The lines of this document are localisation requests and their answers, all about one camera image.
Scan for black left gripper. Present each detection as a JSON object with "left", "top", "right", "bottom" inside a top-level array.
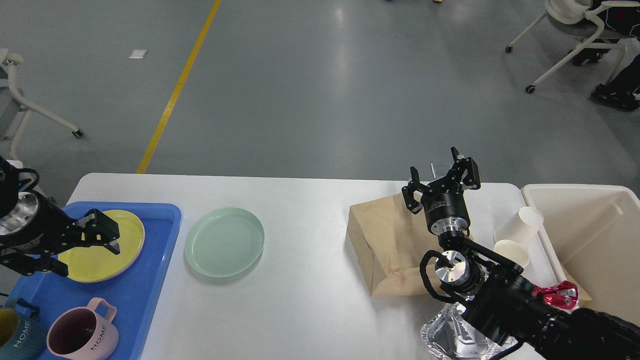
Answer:
[{"left": 0, "top": 191, "right": 121, "bottom": 277}]

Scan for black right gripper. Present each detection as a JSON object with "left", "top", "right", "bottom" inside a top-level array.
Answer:
[{"left": 401, "top": 146, "right": 482, "bottom": 236}]

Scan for brown paper bag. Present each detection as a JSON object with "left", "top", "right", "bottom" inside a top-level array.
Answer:
[{"left": 347, "top": 192, "right": 476, "bottom": 298}]

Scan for pink mug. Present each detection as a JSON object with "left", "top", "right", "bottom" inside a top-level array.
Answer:
[{"left": 46, "top": 297, "right": 120, "bottom": 360}]

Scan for light green plate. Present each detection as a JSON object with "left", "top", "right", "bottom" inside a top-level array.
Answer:
[{"left": 183, "top": 207, "right": 265, "bottom": 279}]

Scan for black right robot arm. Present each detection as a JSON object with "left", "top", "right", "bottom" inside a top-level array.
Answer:
[{"left": 401, "top": 146, "right": 639, "bottom": 360}]

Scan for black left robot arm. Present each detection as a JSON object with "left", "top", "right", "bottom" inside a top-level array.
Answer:
[{"left": 0, "top": 158, "right": 121, "bottom": 277}]

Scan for yellow plate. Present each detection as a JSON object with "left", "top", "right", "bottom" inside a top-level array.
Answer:
[{"left": 57, "top": 209, "right": 146, "bottom": 283}]

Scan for blue plastic tray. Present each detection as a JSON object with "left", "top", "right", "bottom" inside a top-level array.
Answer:
[{"left": 8, "top": 201, "right": 182, "bottom": 360}]

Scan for lying white paper cup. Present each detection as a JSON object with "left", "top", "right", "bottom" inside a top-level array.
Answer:
[{"left": 493, "top": 206, "right": 544, "bottom": 249}]

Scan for upright white paper cup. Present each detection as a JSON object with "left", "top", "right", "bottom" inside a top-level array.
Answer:
[{"left": 493, "top": 239, "right": 530, "bottom": 268}]

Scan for blue and yellow mug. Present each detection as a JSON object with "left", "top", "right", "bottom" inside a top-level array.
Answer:
[{"left": 0, "top": 298, "right": 48, "bottom": 360}]

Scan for white chair left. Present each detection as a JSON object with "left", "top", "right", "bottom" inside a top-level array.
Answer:
[{"left": 1, "top": 47, "right": 85, "bottom": 161}]

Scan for aluminium foil tray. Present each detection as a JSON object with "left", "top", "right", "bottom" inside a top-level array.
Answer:
[{"left": 420, "top": 303, "right": 517, "bottom": 360}]

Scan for beige plastic bin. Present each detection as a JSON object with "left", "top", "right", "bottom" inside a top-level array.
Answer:
[{"left": 521, "top": 184, "right": 640, "bottom": 324}]

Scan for crushed red soda can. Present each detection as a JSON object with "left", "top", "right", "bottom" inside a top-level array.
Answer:
[{"left": 532, "top": 280, "right": 579, "bottom": 311}]

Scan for white office chair right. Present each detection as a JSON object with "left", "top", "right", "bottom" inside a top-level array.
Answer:
[{"left": 505, "top": 0, "right": 639, "bottom": 94}]

